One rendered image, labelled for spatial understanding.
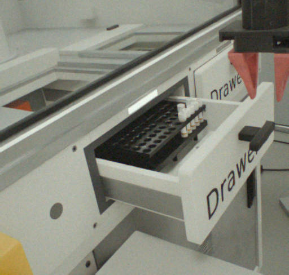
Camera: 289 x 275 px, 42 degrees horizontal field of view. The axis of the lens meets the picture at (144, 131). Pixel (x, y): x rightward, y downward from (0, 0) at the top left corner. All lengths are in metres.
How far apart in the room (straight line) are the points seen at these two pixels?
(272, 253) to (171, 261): 1.12
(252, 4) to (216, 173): 0.21
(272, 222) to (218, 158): 1.32
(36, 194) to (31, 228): 0.04
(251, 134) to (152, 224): 0.29
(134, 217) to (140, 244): 0.09
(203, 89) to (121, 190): 0.30
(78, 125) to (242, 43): 0.23
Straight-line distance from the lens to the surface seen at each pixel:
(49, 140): 0.47
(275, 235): 1.73
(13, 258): 0.42
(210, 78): 0.77
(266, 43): 0.48
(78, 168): 0.51
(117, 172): 0.52
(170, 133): 0.58
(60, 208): 0.51
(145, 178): 0.50
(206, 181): 0.46
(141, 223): 0.69
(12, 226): 0.47
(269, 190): 1.98
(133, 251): 0.58
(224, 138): 0.49
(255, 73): 0.54
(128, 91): 0.58
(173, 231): 0.81
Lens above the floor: 1.16
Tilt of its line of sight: 26 degrees down
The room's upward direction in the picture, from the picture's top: 10 degrees counter-clockwise
